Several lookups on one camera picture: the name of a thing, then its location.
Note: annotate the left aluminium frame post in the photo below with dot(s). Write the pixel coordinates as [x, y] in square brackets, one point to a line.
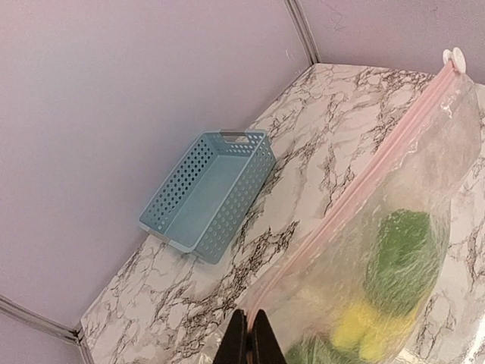
[303, 30]

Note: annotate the green fake cabbage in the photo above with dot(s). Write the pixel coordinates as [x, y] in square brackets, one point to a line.
[405, 263]

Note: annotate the light blue plastic basket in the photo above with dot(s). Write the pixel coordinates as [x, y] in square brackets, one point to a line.
[203, 201]

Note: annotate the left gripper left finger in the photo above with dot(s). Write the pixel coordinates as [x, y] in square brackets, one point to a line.
[233, 347]

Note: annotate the clear zip top bag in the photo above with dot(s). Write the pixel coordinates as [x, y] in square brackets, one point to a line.
[351, 293]

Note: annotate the front aluminium rail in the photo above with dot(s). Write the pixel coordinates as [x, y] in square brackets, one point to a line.
[73, 336]

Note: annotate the yellow fake banana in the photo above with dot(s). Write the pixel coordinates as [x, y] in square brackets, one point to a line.
[369, 332]

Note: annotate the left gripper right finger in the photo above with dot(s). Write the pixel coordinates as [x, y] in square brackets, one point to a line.
[264, 348]

